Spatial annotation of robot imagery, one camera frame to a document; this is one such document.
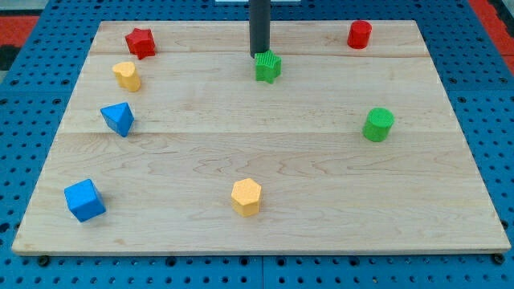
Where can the red star block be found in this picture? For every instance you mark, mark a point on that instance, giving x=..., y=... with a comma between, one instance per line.
x=141, y=43

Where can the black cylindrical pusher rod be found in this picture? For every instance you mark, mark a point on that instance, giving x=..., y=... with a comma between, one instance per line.
x=259, y=26

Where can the green star block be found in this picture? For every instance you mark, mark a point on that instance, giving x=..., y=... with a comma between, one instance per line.
x=267, y=66

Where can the blue cube block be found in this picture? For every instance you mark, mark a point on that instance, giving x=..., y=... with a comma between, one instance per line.
x=84, y=200

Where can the yellow heart block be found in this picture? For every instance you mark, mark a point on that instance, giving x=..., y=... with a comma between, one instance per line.
x=126, y=76

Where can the red cylinder block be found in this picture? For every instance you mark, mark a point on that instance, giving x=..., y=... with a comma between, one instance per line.
x=359, y=34

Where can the green cylinder block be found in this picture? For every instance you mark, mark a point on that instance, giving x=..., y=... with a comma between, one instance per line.
x=377, y=125

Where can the wooden board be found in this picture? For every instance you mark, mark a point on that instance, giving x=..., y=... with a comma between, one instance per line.
x=202, y=122

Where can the yellow hexagon block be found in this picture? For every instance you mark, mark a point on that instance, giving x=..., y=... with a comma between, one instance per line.
x=246, y=197

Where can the blue triangle block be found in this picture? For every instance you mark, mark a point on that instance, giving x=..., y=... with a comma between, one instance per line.
x=118, y=117

